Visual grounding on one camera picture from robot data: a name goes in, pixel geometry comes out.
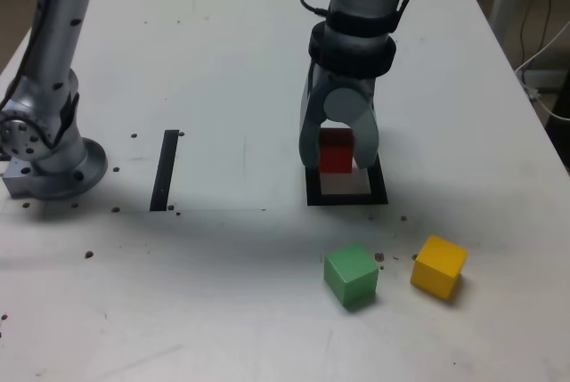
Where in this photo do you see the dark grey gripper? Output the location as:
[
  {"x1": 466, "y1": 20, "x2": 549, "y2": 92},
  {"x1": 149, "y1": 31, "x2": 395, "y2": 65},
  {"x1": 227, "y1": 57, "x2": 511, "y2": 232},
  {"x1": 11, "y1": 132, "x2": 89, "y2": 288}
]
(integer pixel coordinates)
[{"x1": 298, "y1": 64, "x2": 381, "y2": 171}]

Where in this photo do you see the red cube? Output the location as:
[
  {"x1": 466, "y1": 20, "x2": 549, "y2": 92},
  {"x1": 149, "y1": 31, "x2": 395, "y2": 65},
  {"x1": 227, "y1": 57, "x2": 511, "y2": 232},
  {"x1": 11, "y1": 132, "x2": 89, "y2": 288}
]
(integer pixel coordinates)
[{"x1": 319, "y1": 128, "x2": 355, "y2": 175}]

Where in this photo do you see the white cable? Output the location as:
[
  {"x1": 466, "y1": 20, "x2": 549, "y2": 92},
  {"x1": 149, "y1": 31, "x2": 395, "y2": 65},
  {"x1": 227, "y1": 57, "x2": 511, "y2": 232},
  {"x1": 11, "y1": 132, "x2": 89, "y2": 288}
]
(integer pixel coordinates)
[{"x1": 515, "y1": 20, "x2": 570, "y2": 121}]

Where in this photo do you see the black tape square outline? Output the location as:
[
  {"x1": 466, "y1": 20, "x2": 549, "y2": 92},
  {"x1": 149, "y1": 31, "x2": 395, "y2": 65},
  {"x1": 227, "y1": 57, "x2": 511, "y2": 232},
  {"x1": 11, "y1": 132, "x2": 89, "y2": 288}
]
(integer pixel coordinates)
[{"x1": 305, "y1": 154, "x2": 390, "y2": 207}]

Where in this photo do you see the green cube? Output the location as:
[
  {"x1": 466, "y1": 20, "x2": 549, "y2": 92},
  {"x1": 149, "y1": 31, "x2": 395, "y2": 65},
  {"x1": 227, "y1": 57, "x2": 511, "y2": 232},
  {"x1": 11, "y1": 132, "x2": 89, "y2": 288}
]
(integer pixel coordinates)
[{"x1": 322, "y1": 242, "x2": 381, "y2": 311}]

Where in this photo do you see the black tape strip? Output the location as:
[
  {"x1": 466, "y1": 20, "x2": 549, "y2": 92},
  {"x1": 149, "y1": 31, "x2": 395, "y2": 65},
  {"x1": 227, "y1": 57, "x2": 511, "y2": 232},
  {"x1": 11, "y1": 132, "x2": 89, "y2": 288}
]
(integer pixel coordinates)
[{"x1": 149, "y1": 128, "x2": 181, "y2": 213}]

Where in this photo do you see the yellow cube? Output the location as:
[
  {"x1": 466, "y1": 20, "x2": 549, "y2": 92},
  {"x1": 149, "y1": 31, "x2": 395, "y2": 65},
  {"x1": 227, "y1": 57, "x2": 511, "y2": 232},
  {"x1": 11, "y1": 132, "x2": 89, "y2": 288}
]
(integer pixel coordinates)
[{"x1": 409, "y1": 234, "x2": 469, "y2": 302}]

